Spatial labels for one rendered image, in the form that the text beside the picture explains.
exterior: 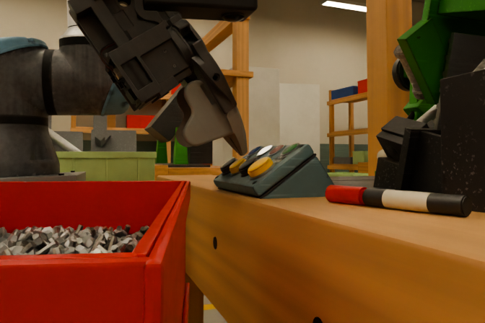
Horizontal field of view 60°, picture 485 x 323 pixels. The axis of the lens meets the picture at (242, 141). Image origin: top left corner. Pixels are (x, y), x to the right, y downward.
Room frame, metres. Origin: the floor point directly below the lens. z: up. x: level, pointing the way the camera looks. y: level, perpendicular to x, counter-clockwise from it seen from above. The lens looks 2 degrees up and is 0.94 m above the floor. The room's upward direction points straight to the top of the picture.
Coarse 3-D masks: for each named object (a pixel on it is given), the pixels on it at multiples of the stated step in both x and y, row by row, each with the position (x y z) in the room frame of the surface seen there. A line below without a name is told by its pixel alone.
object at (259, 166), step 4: (260, 160) 0.45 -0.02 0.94; (264, 160) 0.44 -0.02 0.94; (268, 160) 0.44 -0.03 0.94; (252, 164) 0.45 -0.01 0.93; (256, 164) 0.44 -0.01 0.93; (260, 164) 0.44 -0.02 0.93; (264, 164) 0.44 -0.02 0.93; (268, 164) 0.44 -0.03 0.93; (248, 168) 0.45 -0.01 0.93; (252, 168) 0.44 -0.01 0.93; (256, 168) 0.44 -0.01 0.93; (260, 168) 0.44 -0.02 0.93; (264, 168) 0.44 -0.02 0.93; (248, 172) 0.45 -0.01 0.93; (252, 172) 0.44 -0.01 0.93; (256, 172) 0.44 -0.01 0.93; (260, 172) 0.44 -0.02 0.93; (252, 176) 0.44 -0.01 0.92
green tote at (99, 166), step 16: (64, 160) 1.14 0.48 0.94; (80, 160) 1.15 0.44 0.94; (96, 160) 1.16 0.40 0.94; (112, 160) 1.17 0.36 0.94; (128, 160) 1.19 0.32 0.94; (144, 160) 1.20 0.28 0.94; (96, 176) 1.16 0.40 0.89; (112, 176) 1.18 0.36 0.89; (128, 176) 1.19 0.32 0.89; (144, 176) 1.20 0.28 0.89
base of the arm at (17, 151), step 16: (0, 128) 0.67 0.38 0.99; (16, 128) 0.67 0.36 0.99; (32, 128) 0.69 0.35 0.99; (0, 144) 0.66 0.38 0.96; (16, 144) 0.67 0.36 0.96; (32, 144) 0.69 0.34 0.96; (48, 144) 0.72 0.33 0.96; (0, 160) 0.65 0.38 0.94; (16, 160) 0.66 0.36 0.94; (32, 160) 0.68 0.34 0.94; (48, 160) 0.70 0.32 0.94; (0, 176) 0.65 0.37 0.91; (16, 176) 0.66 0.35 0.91
